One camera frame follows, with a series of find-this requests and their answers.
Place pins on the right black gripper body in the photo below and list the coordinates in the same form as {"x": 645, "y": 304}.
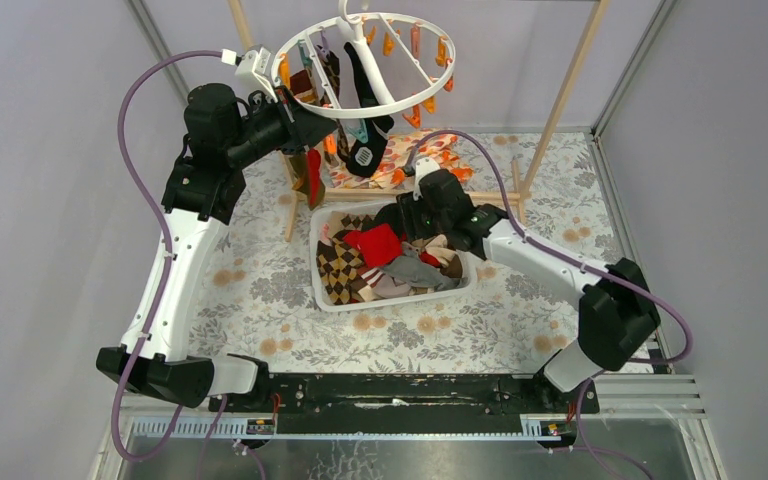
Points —
{"x": 419, "y": 220}

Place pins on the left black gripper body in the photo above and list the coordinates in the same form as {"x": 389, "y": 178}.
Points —
{"x": 292, "y": 121}

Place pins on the orange clothes peg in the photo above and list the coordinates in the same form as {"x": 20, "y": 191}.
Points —
{"x": 330, "y": 145}

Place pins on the red sock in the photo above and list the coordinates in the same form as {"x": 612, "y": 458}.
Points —
{"x": 378, "y": 246}
{"x": 316, "y": 187}

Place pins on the white round clip hanger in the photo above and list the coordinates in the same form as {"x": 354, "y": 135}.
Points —
{"x": 405, "y": 32}

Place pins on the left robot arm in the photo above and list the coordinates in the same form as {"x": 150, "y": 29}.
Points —
{"x": 225, "y": 134}

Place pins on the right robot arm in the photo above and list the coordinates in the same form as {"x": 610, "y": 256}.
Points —
{"x": 616, "y": 314}

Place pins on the hanging green striped sock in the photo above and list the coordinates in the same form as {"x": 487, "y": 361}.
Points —
{"x": 299, "y": 168}

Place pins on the orange patterned cloth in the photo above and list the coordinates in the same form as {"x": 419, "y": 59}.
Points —
{"x": 389, "y": 174}

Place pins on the grey sock in basket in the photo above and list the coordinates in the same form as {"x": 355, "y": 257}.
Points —
{"x": 416, "y": 273}

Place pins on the teal clothes peg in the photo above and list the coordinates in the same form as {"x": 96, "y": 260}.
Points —
{"x": 359, "y": 131}

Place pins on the hanging brown argyle sock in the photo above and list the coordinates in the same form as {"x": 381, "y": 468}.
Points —
{"x": 312, "y": 89}

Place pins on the white laundry basket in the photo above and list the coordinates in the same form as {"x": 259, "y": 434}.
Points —
{"x": 318, "y": 221}

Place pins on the floral table cloth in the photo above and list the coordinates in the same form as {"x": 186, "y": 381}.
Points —
{"x": 257, "y": 294}

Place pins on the brown argyle sock in basket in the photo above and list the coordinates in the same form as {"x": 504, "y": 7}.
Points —
{"x": 340, "y": 265}

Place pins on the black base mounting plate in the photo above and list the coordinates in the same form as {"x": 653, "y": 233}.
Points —
{"x": 424, "y": 404}

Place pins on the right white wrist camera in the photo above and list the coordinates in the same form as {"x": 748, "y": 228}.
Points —
{"x": 421, "y": 168}

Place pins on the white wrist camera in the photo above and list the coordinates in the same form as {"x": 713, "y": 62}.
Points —
{"x": 421, "y": 168}
{"x": 251, "y": 69}

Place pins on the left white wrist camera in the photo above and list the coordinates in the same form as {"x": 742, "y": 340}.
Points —
{"x": 251, "y": 69}

